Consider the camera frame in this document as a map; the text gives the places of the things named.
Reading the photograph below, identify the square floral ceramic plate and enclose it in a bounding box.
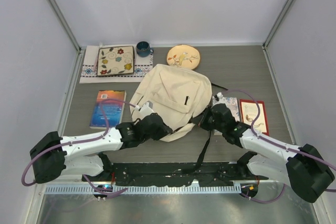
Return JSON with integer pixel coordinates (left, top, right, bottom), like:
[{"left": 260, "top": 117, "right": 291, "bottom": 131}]
[{"left": 97, "top": 46, "right": 135, "bottom": 77}]

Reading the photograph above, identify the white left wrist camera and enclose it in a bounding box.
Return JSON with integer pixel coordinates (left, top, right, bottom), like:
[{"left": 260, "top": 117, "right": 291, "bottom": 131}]
[{"left": 135, "top": 101, "right": 154, "bottom": 117}]

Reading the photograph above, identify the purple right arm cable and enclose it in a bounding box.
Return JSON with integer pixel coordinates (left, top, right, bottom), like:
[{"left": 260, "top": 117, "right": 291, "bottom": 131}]
[{"left": 217, "top": 89, "right": 336, "bottom": 204}]

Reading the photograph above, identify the cream canvas backpack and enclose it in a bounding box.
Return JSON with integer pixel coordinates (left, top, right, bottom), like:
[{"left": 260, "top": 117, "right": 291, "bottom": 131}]
[{"left": 130, "top": 64, "right": 226, "bottom": 142}]

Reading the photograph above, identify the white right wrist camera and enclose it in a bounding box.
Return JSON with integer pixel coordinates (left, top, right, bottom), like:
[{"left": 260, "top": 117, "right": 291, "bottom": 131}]
[{"left": 212, "top": 92, "right": 225, "bottom": 105}]

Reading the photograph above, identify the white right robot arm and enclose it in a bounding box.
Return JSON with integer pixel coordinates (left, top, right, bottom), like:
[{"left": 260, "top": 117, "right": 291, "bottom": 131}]
[{"left": 192, "top": 103, "right": 335, "bottom": 203}]

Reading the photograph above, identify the dark blue ceramic mug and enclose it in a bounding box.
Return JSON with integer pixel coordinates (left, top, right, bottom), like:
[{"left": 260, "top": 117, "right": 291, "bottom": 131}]
[{"left": 136, "top": 41, "right": 154, "bottom": 58}]

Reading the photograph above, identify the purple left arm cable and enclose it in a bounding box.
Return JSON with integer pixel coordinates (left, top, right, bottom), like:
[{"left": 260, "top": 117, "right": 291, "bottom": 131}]
[{"left": 21, "top": 99, "right": 140, "bottom": 204}]

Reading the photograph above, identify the blue sunset cover book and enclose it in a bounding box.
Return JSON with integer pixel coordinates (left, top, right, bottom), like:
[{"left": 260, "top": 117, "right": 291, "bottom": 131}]
[{"left": 89, "top": 90, "right": 127, "bottom": 130}]

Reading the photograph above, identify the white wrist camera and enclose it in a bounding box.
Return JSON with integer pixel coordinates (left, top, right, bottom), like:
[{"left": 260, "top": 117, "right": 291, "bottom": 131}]
[
  {"left": 135, "top": 101, "right": 154, "bottom": 117},
  {"left": 212, "top": 92, "right": 225, "bottom": 105}
]

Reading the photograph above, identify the white embroidered placemat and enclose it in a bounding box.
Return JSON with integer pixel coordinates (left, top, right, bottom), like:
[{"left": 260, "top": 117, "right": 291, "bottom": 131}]
[{"left": 79, "top": 45, "right": 153, "bottom": 83}]

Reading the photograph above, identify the round bird ceramic plate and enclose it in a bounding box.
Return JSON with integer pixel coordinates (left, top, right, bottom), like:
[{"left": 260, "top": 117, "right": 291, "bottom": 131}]
[{"left": 166, "top": 45, "right": 201, "bottom": 70}]

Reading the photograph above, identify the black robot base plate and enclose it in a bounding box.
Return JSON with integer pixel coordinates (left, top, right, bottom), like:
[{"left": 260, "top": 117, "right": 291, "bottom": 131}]
[{"left": 89, "top": 162, "right": 257, "bottom": 187}]

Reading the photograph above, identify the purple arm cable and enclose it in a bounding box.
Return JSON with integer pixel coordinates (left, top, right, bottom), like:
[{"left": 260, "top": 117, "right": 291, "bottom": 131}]
[
  {"left": 21, "top": 99, "right": 140, "bottom": 204},
  {"left": 217, "top": 89, "right": 336, "bottom": 204}
]

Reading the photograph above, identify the floral cover book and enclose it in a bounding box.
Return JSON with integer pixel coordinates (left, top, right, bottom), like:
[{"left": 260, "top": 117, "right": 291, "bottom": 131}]
[{"left": 224, "top": 97, "right": 240, "bottom": 122}]

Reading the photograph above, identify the red bordered book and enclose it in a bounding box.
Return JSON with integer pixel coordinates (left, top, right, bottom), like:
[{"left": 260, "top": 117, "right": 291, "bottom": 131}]
[{"left": 239, "top": 99, "right": 269, "bottom": 135}]

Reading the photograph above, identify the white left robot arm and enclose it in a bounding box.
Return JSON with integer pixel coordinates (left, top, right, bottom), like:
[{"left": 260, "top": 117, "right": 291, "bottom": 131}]
[{"left": 29, "top": 113, "right": 172, "bottom": 184}]

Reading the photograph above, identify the white slotted cable duct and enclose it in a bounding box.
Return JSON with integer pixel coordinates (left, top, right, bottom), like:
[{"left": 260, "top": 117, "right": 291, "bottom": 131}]
[{"left": 44, "top": 183, "right": 242, "bottom": 195}]

